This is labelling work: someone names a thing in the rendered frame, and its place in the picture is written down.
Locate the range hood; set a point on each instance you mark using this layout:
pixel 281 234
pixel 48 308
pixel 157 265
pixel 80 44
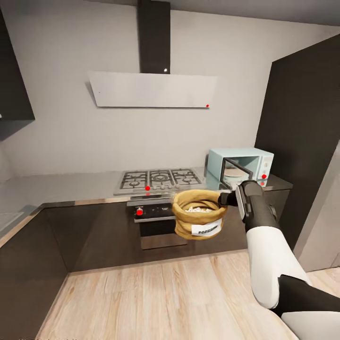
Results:
pixel 155 86

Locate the popcorn bag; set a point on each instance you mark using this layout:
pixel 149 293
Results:
pixel 198 225

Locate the microwave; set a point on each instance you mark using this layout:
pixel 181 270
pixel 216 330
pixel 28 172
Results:
pixel 239 164

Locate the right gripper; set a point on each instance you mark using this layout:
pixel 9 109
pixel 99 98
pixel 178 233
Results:
pixel 226 199

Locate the burner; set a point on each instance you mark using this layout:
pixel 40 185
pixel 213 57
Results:
pixel 158 180

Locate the fridge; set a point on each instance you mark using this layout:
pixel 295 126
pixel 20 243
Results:
pixel 300 125

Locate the oven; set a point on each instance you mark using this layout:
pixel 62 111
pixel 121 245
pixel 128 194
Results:
pixel 152 227

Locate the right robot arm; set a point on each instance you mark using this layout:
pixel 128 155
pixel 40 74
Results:
pixel 278 281

